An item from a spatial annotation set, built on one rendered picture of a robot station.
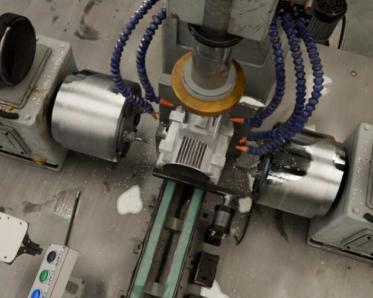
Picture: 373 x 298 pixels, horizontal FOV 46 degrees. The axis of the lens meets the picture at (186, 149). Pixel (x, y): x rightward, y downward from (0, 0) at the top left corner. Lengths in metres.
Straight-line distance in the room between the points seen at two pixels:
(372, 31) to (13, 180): 2.38
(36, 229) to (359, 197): 0.99
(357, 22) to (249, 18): 2.37
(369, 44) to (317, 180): 1.95
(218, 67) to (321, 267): 0.83
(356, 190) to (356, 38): 1.94
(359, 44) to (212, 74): 2.14
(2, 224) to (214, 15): 0.66
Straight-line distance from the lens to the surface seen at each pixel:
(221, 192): 1.27
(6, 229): 1.10
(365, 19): 3.19
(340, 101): 1.77
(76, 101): 1.25
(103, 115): 1.22
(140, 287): 1.32
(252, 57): 1.28
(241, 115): 1.30
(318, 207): 1.25
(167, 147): 1.26
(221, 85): 1.03
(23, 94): 1.28
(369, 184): 1.24
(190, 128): 1.24
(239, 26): 0.84
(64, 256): 1.20
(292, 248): 1.51
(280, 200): 1.24
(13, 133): 1.35
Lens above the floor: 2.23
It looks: 67 degrees down
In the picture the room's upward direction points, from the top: 6 degrees clockwise
